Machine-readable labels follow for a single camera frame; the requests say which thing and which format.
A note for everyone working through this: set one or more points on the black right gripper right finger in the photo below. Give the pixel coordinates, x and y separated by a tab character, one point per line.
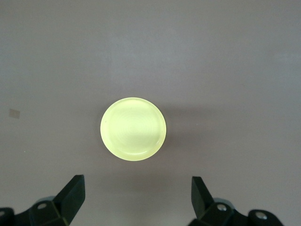
223	216

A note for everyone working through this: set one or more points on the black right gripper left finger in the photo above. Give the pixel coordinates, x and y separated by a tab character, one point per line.
47	212

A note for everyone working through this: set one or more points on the yellow round plate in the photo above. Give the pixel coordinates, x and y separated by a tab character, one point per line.
134	129

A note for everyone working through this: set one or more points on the small brown tape square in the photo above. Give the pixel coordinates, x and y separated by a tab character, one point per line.
14	113

